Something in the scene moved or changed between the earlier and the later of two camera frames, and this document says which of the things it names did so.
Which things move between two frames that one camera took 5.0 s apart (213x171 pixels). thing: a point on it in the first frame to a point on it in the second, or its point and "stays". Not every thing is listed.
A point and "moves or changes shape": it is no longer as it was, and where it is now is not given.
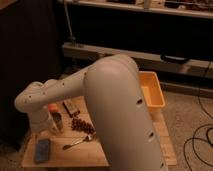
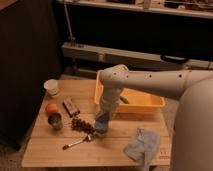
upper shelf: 186,8 stays
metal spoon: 67,146 stays
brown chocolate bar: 70,108 stays
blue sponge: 42,150 moves or changes shape
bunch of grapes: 81,125 stays
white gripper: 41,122 to 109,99
